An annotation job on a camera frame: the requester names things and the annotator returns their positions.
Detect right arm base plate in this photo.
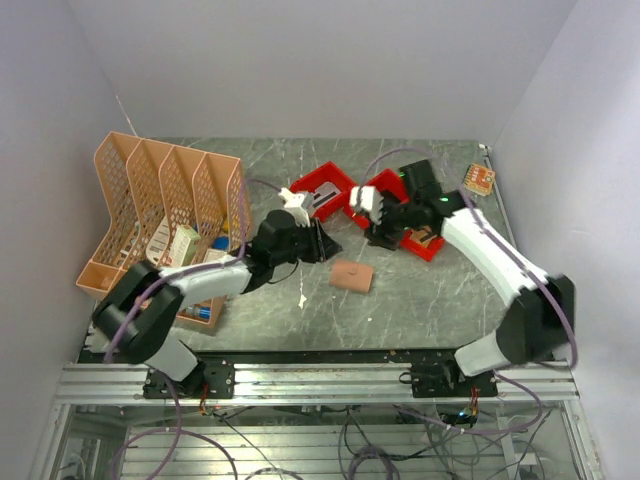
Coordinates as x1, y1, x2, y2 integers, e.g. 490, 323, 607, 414
398, 362, 498, 398

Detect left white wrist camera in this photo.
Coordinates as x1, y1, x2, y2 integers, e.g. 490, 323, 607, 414
278, 188, 315, 227

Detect brown item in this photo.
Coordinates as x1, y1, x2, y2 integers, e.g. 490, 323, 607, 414
411, 227, 437, 247

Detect blue capped bottle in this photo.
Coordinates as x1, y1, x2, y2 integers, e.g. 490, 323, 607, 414
184, 305, 211, 323

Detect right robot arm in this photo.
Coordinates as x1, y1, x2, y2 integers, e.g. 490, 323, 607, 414
349, 160, 578, 396

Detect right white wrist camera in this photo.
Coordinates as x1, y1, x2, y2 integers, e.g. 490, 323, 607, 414
349, 185, 383, 225

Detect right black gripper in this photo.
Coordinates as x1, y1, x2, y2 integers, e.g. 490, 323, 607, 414
364, 197, 420, 250

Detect brown leather card holder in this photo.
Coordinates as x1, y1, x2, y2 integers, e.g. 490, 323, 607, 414
329, 259, 374, 294

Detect green white carton box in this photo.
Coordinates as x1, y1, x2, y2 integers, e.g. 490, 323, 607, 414
167, 225, 201, 267

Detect orange spiral notepad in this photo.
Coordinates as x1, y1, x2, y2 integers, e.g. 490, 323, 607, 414
463, 164, 496, 196

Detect red bin with cards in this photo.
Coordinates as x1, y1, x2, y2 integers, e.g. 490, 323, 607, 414
289, 161, 356, 222

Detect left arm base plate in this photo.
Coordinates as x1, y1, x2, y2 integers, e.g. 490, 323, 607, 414
143, 360, 236, 399

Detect loose floor cables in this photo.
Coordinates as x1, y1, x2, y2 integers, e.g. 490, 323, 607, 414
199, 399, 551, 480

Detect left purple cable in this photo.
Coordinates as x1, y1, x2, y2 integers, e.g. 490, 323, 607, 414
102, 178, 286, 480

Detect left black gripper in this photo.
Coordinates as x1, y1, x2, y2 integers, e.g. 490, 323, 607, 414
271, 216, 342, 266

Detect yellow blue toy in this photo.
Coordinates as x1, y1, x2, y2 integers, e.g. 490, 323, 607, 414
211, 218, 230, 251

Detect white ruler card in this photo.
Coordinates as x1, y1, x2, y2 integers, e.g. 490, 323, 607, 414
145, 217, 170, 264

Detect red bin front pair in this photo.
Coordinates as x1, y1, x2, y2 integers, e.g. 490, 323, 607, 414
343, 169, 409, 230

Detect white credit card stack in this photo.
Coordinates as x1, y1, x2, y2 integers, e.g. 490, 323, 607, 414
312, 182, 341, 209

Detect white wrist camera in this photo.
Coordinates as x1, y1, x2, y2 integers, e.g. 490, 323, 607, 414
278, 188, 315, 227
349, 185, 383, 225

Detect red bin pair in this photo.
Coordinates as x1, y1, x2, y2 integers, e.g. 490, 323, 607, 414
400, 227, 445, 262
343, 169, 409, 230

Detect peach file organizer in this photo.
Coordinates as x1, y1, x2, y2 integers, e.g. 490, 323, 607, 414
76, 132, 252, 300

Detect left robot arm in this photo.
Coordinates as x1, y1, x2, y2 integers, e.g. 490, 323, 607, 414
91, 210, 342, 397

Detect aluminium rail frame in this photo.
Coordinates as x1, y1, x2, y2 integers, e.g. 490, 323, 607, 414
54, 363, 580, 407

